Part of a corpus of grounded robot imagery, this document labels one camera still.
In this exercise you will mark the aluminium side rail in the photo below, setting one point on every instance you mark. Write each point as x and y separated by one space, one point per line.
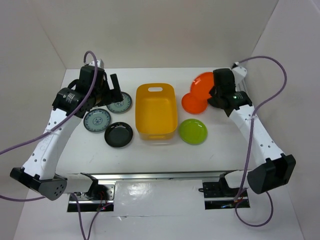
241 86

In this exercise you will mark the green plate right side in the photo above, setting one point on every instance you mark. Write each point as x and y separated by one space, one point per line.
193 131

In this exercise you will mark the black plate left side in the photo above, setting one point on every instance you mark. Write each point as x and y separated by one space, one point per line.
118 134

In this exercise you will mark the yellow plastic bin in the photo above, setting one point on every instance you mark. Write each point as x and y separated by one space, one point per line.
156 114

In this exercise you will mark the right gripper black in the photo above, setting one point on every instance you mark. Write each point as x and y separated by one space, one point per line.
212 91

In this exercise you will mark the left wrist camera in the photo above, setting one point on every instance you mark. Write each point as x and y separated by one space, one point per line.
99 63

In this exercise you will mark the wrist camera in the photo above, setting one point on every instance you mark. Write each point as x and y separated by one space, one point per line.
239 72
99 63

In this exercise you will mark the orange plate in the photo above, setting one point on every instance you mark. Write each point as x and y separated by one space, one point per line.
202 85
193 105

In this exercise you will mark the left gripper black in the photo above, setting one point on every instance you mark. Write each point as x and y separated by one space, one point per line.
113 95

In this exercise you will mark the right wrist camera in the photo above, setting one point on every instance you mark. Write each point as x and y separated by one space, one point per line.
239 72

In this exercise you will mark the blue patterned plate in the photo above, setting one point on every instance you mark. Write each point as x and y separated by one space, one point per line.
97 120
121 106

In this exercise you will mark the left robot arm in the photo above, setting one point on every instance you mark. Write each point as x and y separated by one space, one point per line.
70 105

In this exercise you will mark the aluminium front rail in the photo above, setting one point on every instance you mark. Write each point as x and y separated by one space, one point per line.
157 175

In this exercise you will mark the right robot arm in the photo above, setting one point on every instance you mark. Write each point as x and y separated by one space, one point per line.
274 168

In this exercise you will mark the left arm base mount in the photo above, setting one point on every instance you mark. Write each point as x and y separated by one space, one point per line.
98 198

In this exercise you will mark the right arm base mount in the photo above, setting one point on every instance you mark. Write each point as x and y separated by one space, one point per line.
219 196

